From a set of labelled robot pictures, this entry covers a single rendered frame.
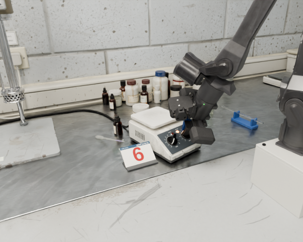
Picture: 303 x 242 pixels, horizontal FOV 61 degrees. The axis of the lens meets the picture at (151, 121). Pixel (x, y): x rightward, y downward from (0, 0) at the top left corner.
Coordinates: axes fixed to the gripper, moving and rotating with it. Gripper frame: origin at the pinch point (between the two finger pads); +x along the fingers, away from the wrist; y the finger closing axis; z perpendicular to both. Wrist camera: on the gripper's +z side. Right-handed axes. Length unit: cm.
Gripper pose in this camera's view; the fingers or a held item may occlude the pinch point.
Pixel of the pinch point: (188, 126)
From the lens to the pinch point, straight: 74.2
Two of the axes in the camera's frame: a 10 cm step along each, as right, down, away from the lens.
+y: 1.1, 7.6, -6.4
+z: -9.5, -1.2, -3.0
